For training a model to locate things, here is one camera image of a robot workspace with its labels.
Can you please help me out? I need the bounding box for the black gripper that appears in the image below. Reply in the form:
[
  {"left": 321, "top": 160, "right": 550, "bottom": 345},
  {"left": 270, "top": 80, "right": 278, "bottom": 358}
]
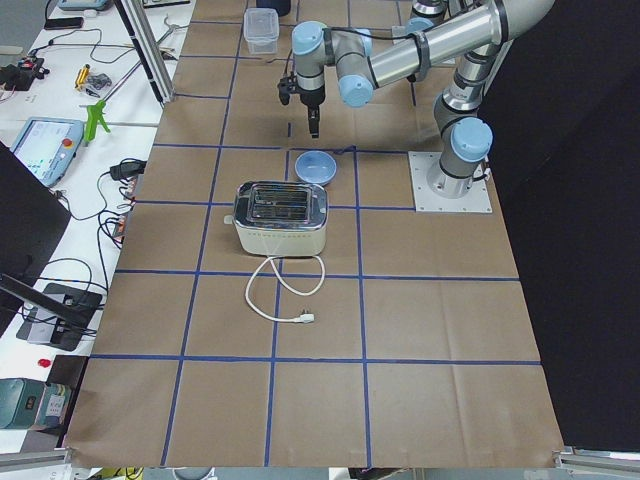
[{"left": 277, "top": 72, "right": 325, "bottom": 139}]

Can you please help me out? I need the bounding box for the blue bowl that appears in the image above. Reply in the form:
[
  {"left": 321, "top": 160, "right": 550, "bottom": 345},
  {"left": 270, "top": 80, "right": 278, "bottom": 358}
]
[{"left": 294, "top": 150, "right": 337, "bottom": 186}]

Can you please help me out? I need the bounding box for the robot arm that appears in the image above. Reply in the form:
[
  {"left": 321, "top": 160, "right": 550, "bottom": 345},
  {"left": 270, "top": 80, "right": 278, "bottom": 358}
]
[
  {"left": 265, "top": 1, "right": 553, "bottom": 208},
  {"left": 405, "top": 0, "right": 448, "bottom": 34}
]

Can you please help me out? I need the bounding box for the clear plastic food container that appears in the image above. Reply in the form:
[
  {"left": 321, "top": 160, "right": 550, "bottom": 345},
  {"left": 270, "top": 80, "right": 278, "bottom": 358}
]
[{"left": 243, "top": 8, "right": 279, "bottom": 55}]

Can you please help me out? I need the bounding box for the cream chrome toaster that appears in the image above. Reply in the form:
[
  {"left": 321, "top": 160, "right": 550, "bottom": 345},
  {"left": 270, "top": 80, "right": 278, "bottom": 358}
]
[{"left": 224, "top": 181, "right": 328, "bottom": 257}]

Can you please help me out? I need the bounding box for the black power adapter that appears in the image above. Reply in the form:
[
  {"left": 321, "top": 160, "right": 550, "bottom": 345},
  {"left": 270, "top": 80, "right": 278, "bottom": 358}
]
[{"left": 109, "top": 159, "right": 147, "bottom": 180}]

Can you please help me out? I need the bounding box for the green plastic clamp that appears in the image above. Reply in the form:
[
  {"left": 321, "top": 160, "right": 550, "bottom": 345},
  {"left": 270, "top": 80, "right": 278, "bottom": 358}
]
[{"left": 83, "top": 99, "right": 111, "bottom": 146}]

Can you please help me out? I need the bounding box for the black smartphone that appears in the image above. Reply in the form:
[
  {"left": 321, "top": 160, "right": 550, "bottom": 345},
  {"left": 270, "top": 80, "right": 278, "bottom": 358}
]
[{"left": 44, "top": 16, "right": 84, "bottom": 31}]

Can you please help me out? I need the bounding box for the teach pendant tablet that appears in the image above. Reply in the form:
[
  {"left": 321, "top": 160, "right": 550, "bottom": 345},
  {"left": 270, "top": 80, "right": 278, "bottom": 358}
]
[{"left": 11, "top": 117, "right": 84, "bottom": 188}]

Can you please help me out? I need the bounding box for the black monitor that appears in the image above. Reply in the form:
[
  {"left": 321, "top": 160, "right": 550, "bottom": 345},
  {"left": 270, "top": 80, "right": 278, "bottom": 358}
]
[{"left": 0, "top": 142, "right": 72, "bottom": 336}]

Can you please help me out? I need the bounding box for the black monitor stand base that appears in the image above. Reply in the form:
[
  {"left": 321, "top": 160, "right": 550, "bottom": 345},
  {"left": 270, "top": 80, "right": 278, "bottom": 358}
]
[{"left": 15, "top": 283, "right": 103, "bottom": 351}]

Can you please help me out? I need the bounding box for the green electronic box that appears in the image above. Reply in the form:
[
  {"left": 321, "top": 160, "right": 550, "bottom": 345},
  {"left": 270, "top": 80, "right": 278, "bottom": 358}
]
[{"left": 1, "top": 378, "right": 46, "bottom": 430}]

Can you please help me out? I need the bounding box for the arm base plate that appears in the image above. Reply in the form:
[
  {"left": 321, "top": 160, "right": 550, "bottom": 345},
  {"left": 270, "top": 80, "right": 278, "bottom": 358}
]
[{"left": 408, "top": 151, "right": 493, "bottom": 214}]

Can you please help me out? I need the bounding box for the white toaster power cord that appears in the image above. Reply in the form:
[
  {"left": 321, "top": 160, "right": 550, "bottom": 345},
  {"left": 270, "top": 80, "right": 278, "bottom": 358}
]
[{"left": 244, "top": 254, "right": 327, "bottom": 325}]

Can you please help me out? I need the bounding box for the aluminium frame post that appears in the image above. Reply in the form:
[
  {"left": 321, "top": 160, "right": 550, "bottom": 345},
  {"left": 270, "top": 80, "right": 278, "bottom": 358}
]
[{"left": 113, "top": 0, "right": 175, "bottom": 104}]

